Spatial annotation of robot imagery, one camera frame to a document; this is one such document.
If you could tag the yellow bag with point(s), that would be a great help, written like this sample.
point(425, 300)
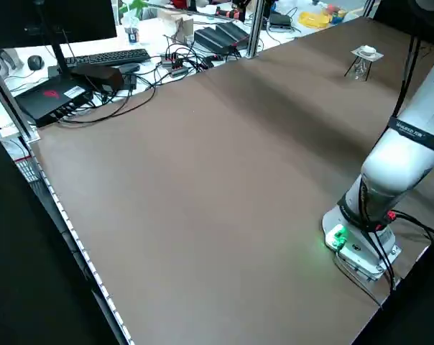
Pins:
point(312, 19)

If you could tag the grey curved stand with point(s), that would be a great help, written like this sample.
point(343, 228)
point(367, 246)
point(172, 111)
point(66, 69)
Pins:
point(10, 59)

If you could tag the black ribbed device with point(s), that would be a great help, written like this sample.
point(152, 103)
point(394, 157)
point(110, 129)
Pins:
point(235, 32)
point(213, 41)

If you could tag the red black power tool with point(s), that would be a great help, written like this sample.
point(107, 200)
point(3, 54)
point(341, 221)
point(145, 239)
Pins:
point(229, 13)

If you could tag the black computer monitor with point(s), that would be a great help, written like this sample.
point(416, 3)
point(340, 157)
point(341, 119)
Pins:
point(59, 18)

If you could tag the black box red logo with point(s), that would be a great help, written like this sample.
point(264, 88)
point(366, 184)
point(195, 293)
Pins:
point(48, 98)

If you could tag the small black adapter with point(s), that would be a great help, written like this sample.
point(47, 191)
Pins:
point(130, 81)

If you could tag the black power brick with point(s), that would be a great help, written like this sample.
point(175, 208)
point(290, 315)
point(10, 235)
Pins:
point(102, 77)

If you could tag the green plant toy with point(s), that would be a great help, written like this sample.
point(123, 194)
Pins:
point(134, 9)

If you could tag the aluminium table edge rail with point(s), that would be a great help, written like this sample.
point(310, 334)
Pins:
point(78, 238)

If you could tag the grey USB hub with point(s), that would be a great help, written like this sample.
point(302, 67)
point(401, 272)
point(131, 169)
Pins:
point(177, 70)

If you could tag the glass alcohol lamp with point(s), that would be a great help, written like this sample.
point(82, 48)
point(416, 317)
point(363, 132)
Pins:
point(360, 70)

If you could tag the aluminium frame post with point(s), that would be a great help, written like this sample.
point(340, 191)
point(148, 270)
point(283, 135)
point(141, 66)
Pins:
point(256, 28)

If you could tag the black keyboard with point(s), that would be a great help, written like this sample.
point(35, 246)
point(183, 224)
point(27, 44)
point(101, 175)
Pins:
point(109, 57)

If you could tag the dark computer mouse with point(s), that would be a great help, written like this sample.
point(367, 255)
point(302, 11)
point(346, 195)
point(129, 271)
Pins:
point(36, 62)

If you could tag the cardboard box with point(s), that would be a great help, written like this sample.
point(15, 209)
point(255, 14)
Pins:
point(175, 25)

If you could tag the aluminium corner post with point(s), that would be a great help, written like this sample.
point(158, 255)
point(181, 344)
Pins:
point(12, 108)

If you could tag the small labelled cup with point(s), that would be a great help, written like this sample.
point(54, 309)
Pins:
point(132, 35)

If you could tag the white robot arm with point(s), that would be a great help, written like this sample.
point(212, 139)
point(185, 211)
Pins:
point(393, 161)

